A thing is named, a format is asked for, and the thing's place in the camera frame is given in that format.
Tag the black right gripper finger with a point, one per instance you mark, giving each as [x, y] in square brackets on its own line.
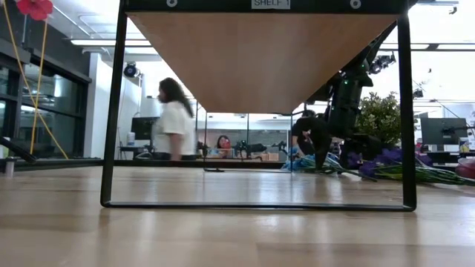
[322, 155]
[300, 144]

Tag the purple artificial flower bunch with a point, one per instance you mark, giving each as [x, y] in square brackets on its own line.
[389, 155]

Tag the dark red artificial tulip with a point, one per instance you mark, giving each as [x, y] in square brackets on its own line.
[467, 168]

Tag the red artificial flower bunch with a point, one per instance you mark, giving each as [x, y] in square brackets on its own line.
[35, 8]

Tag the black background robot arm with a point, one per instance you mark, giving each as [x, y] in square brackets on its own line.
[282, 146]
[252, 148]

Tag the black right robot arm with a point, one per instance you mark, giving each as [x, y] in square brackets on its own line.
[349, 107]

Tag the brown cardboard box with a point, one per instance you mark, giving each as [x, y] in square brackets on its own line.
[267, 156]

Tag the potted green plant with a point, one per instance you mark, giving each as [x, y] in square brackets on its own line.
[382, 118]

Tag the person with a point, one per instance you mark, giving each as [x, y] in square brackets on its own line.
[223, 146]
[174, 126]

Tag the black ceiling track light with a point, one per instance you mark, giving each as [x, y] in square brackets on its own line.
[418, 93]
[382, 62]

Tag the black computer monitor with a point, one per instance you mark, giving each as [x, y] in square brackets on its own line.
[143, 128]
[443, 131]

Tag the fluorescent ceiling light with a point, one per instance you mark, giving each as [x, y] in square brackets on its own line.
[452, 47]
[92, 42]

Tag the white background bottle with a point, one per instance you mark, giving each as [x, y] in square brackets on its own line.
[130, 139]

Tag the round black ceiling device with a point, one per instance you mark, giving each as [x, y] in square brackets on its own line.
[130, 69]

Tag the black aluminium table frame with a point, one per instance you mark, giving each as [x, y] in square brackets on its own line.
[55, 163]

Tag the small grey post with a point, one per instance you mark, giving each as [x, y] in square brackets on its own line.
[9, 167]

